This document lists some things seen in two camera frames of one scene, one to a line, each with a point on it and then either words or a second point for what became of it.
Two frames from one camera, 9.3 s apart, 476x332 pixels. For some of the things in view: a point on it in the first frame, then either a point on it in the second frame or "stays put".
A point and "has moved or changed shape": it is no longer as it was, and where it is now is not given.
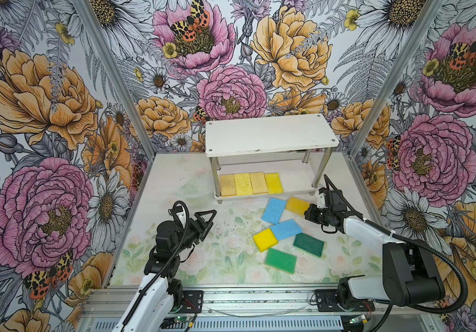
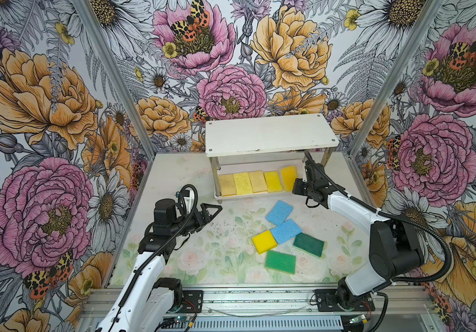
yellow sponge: x=297 y=206 → x=289 y=174
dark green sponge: x=309 y=245 stays put
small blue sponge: x=273 y=210 has moved or changed shape
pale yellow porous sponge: x=243 y=185 stays put
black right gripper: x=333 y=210 → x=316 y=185
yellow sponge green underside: x=274 y=184 stays put
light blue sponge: x=286 y=229 stays put
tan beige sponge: x=227 y=185 stays put
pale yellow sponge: x=259 y=182 stays put
